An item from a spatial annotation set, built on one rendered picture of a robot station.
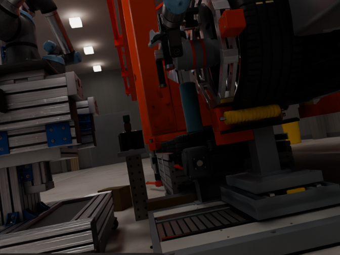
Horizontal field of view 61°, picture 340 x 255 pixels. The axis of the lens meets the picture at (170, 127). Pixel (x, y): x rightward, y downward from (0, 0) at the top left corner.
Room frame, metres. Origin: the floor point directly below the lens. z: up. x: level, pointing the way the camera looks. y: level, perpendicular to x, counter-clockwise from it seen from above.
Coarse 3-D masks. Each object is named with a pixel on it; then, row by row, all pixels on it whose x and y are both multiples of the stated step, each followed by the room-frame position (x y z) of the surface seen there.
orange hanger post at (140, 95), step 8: (128, 8) 3.70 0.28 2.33; (128, 16) 3.70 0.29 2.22; (128, 24) 3.70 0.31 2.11; (128, 32) 3.70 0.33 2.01; (128, 40) 3.70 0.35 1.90; (136, 56) 3.70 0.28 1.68; (136, 64) 3.70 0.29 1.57; (136, 72) 3.70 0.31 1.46; (136, 80) 3.70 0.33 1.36; (136, 88) 3.70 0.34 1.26; (144, 104) 3.70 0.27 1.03; (144, 112) 3.70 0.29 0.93; (144, 120) 3.70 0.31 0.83; (144, 128) 3.69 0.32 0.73; (144, 136) 3.70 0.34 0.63
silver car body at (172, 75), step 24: (312, 0) 0.89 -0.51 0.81; (336, 0) 0.79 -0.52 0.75; (312, 24) 0.93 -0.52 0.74; (336, 24) 0.96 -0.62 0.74; (312, 48) 2.13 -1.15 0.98; (336, 48) 2.16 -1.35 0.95; (192, 72) 2.71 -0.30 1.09; (312, 72) 2.64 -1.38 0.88; (336, 72) 2.42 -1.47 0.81; (312, 96) 3.73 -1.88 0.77
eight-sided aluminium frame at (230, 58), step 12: (204, 0) 1.22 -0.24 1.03; (216, 0) 1.13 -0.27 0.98; (216, 12) 1.12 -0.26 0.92; (216, 24) 1.14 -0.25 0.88; (192, 36) 1.55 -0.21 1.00; (228, 60) 1.13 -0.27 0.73; (204, 72) 1.62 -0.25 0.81; (204, 84) 1.61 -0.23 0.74; (228, 84) 1.25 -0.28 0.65; (204, 96) 1.52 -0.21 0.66; (228, 96) 1.26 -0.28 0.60
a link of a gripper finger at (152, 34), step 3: (150, 30) 1.08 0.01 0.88; (150, 33) 1.09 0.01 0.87; (153, 33) 1.07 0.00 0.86; (156, 33) 1.06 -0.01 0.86; (159, 33) 1.05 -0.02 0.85; (150, 36) 1.09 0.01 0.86; (153, 36) 1.08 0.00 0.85; (150, 39) 1.09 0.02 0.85; (150, 42) 1.08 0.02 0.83; (156, 42) 1.07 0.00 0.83; (159, 42) 1.08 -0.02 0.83; (150, 45) 1.09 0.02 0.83; (153, 45) 1.09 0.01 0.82
